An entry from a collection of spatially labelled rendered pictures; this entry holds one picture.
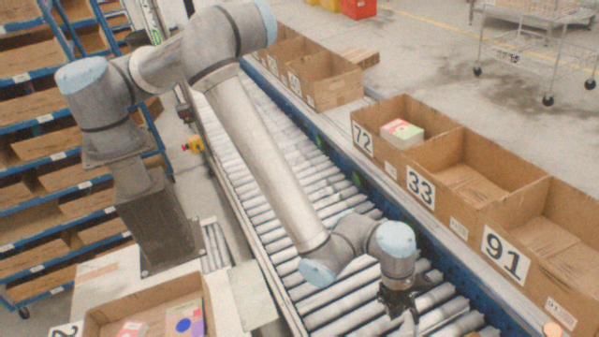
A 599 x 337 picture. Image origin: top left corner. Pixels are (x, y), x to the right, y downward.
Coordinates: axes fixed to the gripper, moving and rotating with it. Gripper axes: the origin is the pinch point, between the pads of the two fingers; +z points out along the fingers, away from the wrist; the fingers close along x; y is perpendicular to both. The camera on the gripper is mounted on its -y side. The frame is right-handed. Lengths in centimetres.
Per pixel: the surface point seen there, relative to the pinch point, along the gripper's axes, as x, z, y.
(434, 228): -18.5, -8.7, -24.7
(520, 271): 12.5, -15.6, -28.7
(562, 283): 23.4, -22.0, -28.8
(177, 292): -52, 2, 61
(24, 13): -165, -76, 79
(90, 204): -166, 22, 100
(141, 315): -51, 4, 75
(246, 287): -43, 5, 39
